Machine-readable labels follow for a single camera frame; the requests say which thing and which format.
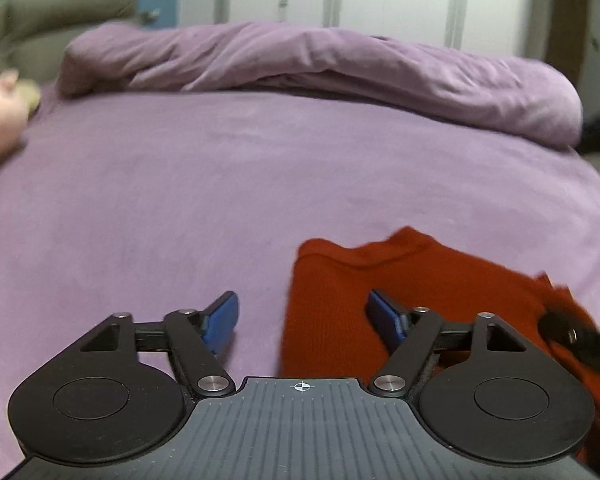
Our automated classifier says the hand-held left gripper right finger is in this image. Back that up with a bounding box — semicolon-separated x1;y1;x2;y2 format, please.
365;289;528;398

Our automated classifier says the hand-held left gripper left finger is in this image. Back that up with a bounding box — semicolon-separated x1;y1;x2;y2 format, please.
80;291;240;398

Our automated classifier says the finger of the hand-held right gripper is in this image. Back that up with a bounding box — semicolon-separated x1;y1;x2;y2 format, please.
537;310;600;376

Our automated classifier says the red knit sweater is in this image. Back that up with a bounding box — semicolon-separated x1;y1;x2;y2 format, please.
279;226;600;476

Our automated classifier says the purple bed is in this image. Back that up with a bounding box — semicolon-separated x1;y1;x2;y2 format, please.
0;82;600;480

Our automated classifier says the purple duvet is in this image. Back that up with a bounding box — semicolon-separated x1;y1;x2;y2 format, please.
59;22;583;151

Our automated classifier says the pink plush toy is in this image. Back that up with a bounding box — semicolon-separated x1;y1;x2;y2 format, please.
0;69;42;181

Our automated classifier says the white wardrobe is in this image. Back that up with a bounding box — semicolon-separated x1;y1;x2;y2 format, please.
177;0;536;58

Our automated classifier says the brown door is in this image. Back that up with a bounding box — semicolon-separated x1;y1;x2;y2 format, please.
545;0;593;91

